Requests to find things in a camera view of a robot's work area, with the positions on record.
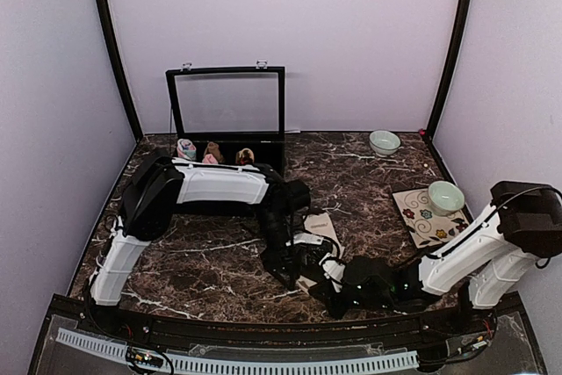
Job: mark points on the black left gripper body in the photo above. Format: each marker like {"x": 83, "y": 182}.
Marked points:
{"x": 270, "y": 254}

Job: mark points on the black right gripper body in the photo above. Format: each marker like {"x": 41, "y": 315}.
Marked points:
{"x": 339, "y": 310}

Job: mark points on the white brown striped sock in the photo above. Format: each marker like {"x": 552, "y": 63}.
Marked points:
{"x": 311, "y": 273}

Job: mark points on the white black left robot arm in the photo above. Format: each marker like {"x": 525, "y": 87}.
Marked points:
{"x": 165, "y": 186}

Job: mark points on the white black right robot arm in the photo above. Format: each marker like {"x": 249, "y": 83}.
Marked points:
{"x": 520, "y": 228}

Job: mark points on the floral patterned coaster tile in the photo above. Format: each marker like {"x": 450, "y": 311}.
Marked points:
{"x": 426, "y": 228}

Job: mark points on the white cup on coaster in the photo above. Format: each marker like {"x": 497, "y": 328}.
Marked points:
{"x": 445, "y": 198}

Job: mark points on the pale green ceramic bowl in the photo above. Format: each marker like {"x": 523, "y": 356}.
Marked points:
{"x": 384, "y": 143}

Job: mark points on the black glass-lid sock box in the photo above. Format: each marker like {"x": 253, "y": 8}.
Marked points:
{"x": 235, "y": 107}

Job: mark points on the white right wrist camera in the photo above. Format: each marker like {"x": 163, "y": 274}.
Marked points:
{"x": 333, "y": 268}

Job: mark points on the black table edge rail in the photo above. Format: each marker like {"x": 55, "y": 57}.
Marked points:
{"x": 410, "y": 331}

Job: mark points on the white slotted cable duct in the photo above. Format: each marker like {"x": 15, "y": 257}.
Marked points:
{"x": 144, "y": 361}

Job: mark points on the black right frame post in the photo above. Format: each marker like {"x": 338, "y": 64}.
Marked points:
{"x": 456, "y": 38}

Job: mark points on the black frame post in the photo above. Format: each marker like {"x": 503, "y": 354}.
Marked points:
{"x": 118, "y": 70}
{"x": 456, "y": 38}

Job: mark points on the black left frame post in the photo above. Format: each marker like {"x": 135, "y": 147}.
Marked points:
{"x": 118, "y": 70}

